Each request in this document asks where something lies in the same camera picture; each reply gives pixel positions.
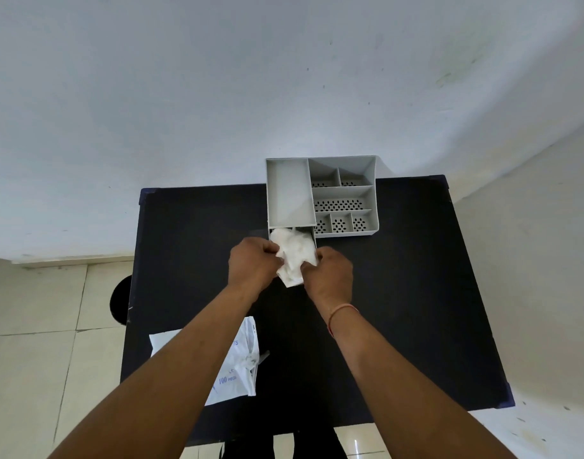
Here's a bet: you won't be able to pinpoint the person's left forearm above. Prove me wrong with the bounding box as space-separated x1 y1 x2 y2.
47 281 268 459

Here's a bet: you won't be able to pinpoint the person's right hand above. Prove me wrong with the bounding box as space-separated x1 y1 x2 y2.
301 246 354 314

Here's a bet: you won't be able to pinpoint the person's dark trousers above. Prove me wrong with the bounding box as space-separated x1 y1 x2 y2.
272 424 348 459

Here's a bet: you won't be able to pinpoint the black round stool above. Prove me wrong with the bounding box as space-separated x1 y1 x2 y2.
109 275 133 327

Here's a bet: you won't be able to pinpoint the white plastic tissue packet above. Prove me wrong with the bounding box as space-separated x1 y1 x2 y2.
149 316 259 407

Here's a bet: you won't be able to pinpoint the grey plastic compartment organizer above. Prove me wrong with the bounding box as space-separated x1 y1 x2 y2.
265 155 382 240

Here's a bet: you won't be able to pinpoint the orange thread wristband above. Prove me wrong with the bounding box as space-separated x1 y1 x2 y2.
327 304 360 338

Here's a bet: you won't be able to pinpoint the person's right forearm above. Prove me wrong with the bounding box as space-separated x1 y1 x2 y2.
316 305 515 459

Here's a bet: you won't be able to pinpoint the person's left hand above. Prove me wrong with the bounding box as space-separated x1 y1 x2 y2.
228 237 281 295

